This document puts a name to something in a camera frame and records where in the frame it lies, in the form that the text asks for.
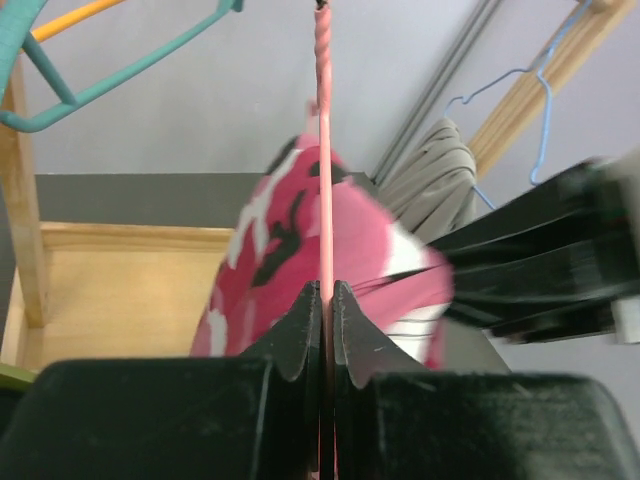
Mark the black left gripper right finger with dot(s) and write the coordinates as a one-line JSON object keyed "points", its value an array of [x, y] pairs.
{"points": [[396, 419]]}

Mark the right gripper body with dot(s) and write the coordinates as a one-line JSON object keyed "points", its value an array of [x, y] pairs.
{"points": [[615, 215]]}

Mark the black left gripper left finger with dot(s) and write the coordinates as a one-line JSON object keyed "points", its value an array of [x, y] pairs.
{"points": [[250, 416]]}

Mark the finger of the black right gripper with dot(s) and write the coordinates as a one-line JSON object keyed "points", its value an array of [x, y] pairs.
{"points": [[537, 220], [534, 293]]}

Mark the pink camouflage trousers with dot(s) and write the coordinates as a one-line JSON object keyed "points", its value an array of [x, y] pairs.
{"points": [[401, 285]]}

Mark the pink hanger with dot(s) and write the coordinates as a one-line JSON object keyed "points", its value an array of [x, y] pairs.
{"points": [[322, 50]]}

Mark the yellow orange hanger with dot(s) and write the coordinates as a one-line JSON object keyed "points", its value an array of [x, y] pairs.
{"points": [[72, 18]]}

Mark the teal hanger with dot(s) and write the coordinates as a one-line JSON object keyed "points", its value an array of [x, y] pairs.
{"points": [[78, 65]]}

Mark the grey trousers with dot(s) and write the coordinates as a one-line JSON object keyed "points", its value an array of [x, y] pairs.
{"points": [[432, 193]]}

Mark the blue hanger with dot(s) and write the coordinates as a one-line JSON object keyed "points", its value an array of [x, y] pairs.
{"points": [[533, 92]]}

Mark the wooden clothes rack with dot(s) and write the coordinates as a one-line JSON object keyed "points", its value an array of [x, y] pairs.
{"points": [[86, 290]]}

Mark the olive green plastic basket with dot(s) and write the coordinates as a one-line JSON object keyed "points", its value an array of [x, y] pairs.
{"points": [[15, 381]]}

